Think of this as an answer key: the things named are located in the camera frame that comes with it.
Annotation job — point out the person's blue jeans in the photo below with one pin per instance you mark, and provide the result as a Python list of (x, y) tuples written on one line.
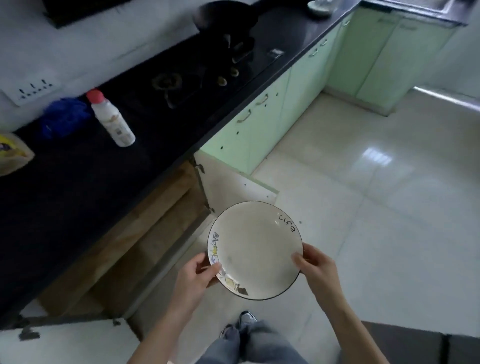
[(262, 348)]

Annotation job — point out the person's left forearm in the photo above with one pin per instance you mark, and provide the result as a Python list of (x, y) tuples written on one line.
[(161, 337)]

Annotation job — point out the cream plate with script print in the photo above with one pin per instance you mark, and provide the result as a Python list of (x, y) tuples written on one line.
[(255, 255)]

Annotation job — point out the person's right forearm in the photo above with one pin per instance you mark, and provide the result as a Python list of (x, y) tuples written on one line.
[(348, 330)]

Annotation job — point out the light green cabinet door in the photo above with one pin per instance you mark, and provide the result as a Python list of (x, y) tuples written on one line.
[(232, 187), (75, 345)]

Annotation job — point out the person's left shoe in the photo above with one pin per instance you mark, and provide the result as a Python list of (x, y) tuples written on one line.
[(227, 332)]

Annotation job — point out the black gas stove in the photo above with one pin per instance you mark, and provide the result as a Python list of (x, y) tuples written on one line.
[(195, 82)]

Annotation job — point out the clear jar gold lid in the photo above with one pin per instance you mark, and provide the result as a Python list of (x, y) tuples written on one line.
[(15, 157)]

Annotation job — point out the stainless steel sink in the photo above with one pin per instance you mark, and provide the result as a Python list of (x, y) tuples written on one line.
[(423, 5)]

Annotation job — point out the black wok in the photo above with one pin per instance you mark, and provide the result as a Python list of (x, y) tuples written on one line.
[(225, 18)]

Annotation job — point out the small white bowl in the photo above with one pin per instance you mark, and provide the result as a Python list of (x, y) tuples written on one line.
[(320, 9)]

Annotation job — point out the blue crumpled cloth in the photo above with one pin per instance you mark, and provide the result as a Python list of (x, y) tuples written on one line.
[(63, 118)]

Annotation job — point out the person's right hand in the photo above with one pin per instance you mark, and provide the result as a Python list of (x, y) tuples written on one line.
[(318, 275)]

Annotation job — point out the white bottle red cap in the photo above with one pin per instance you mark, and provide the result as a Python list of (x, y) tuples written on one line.
[(112, 123)]

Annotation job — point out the person's left hand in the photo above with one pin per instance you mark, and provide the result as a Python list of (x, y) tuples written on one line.
[(195, 285)]

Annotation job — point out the grey appliance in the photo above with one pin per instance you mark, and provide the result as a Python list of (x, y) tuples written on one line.
[(412, 345)]

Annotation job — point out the light green kitchen cabinet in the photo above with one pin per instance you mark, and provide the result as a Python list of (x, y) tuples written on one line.
[(240, 146)]

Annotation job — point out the black range hood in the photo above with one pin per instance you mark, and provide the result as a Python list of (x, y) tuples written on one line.
[(82, 11)]

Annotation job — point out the white wall power socket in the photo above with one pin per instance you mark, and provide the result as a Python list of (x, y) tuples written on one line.
[(33, 92)]

